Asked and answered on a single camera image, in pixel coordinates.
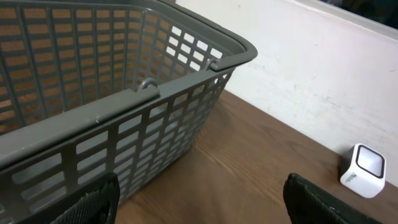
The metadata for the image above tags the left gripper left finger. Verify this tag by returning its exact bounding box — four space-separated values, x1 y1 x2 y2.
18 171 121 224

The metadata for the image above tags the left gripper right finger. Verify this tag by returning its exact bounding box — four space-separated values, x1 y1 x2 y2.
283 173 381 224

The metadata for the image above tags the white barcode scanner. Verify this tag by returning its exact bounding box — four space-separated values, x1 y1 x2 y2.
338 143 386 198

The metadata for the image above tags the grey plastic shopping basket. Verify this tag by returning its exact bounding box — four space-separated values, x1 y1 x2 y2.
1 1 257 223

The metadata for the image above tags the white window sill ledge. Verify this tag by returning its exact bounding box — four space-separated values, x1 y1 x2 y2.
178 0 397 184

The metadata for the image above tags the glass window pane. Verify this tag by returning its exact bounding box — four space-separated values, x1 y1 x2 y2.
321 0 397 29

